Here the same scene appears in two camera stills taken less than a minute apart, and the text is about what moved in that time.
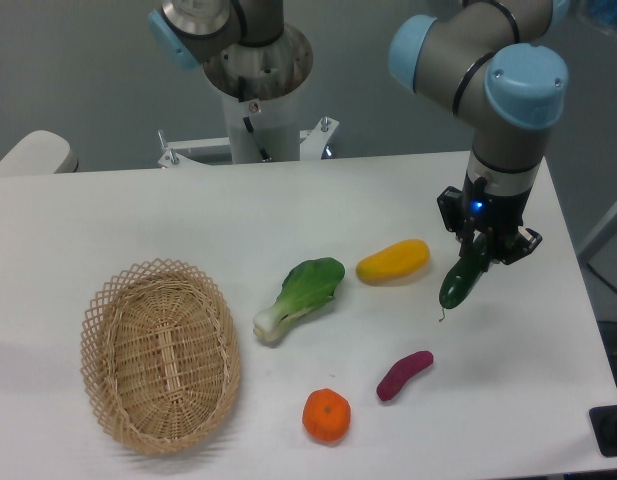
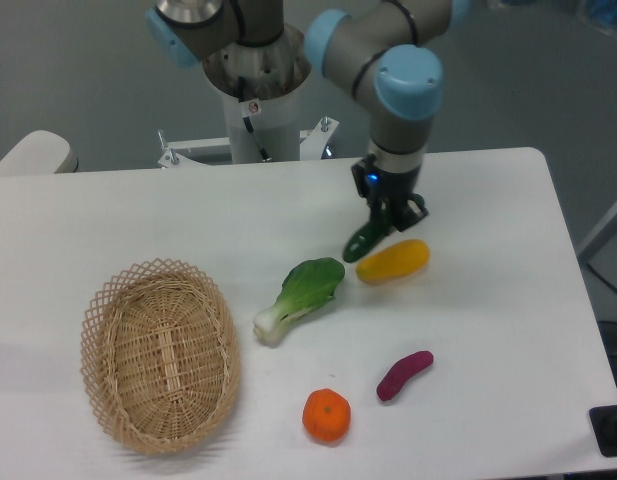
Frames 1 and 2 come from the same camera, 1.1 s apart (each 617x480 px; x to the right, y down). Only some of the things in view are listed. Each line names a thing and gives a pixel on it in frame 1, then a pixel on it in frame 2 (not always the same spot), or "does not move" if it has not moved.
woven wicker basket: [160, 355] does not move
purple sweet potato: [401, 371] does not move
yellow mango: [395, 262] does not move
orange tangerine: [326, 414] does not move
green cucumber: [465, 273] → [363, 241]
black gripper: [500, 215] → [386, 193]
